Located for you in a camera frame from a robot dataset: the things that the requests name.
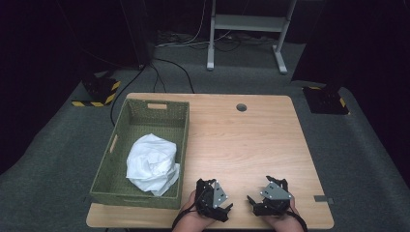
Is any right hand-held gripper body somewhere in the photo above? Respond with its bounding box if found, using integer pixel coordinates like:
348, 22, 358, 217
253, 181, 294, 218

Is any black base with hazard tape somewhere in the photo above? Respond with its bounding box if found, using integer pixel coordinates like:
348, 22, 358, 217
71, 72, 122, 108
302, 84, 351, 116

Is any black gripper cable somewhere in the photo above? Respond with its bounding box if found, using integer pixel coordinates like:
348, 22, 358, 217
286, 206, 309, 232
171, 192, 198, 232

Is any person's right hand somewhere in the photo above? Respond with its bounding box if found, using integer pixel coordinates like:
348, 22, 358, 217
262, 196, 303, 227

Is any green woven basket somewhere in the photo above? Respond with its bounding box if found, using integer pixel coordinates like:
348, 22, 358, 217
89, 98, 190, 211

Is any grey metal stand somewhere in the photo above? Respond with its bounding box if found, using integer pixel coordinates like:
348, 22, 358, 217
206, 0, 298, 75

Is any black upright post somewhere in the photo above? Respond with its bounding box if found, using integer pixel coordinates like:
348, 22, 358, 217
119, 0, 153, 71

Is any person's left hand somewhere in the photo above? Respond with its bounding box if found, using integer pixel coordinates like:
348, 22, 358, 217
178, 189, 218, 228

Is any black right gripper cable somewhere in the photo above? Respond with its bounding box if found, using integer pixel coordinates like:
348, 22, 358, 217
286, 206, 309, 232

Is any bundle of floor cables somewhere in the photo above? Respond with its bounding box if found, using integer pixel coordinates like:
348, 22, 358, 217
157, 29, 278, 53

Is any long black floor cable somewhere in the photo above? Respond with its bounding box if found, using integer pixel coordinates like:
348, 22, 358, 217
109, 64, 148, 128

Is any white cloth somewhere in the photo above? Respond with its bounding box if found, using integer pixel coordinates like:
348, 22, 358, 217
125, 132, 181, 197

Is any curved black floor cable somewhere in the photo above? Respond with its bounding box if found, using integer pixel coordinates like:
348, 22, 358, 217
151, 57, 196, 95

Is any grey tape strip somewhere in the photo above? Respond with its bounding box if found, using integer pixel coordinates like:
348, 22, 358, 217
313, 194, 335, 206

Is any white cable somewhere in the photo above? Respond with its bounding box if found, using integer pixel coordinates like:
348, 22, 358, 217
154, 0, 234, 49

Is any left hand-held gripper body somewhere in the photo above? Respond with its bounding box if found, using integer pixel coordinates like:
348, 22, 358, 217
194, 179, 230, 223

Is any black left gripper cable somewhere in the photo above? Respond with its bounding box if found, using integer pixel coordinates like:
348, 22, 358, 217
171, 192, 198, 232

